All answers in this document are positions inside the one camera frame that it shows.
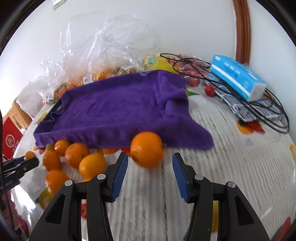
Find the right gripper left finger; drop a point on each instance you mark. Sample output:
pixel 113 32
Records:
pixel 61 220

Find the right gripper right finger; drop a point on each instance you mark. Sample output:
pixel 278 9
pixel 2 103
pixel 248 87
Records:
pixel 237 220

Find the small orange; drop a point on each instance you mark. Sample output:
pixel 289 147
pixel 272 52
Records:
pixel 29 155

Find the large orange mandarin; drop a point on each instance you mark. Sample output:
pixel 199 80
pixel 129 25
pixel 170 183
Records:
pixel 147 150

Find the bag of red fruits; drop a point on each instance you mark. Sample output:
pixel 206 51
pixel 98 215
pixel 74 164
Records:
pixel 192 68

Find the red box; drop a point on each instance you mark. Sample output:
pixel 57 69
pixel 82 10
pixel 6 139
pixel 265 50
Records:
pixel 11 138

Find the orange mandarin lower left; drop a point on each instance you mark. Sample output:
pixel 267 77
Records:
pixel 54 180

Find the wooden chair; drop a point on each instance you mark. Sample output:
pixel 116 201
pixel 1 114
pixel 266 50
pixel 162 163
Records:
pixel 19 117

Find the small orange mandarin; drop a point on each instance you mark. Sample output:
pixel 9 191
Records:
pixel 61 146

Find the yellow-orange citrus on table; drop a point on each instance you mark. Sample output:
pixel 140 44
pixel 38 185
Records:
pixel 92 165

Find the orange mandarin on table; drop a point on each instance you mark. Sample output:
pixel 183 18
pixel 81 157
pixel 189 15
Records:
pixel 75 153

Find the white plastic bag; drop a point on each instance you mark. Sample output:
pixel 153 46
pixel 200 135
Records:
pixel 30 98

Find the bag of mandarins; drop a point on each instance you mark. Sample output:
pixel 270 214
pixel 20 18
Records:
pixel 53 94

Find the grey checked cloth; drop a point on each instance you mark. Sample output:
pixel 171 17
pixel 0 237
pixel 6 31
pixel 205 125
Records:
pixel 263 109

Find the purple towel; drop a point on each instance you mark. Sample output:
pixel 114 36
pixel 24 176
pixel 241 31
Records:
pixel 109 113

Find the small red fruit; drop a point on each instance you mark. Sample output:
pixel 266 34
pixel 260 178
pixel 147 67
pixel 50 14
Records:
pixel 210 91

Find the blue tissue pack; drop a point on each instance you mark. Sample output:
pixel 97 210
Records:
pixel 245 82

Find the clear plastic bag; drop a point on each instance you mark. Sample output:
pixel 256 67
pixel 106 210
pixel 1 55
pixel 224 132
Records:
pixel 94 47

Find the yellow snack bag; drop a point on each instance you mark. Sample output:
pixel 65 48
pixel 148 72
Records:
pixel 157 63

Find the brown wooden door frame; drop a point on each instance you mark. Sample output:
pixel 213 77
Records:
pixel 243 31

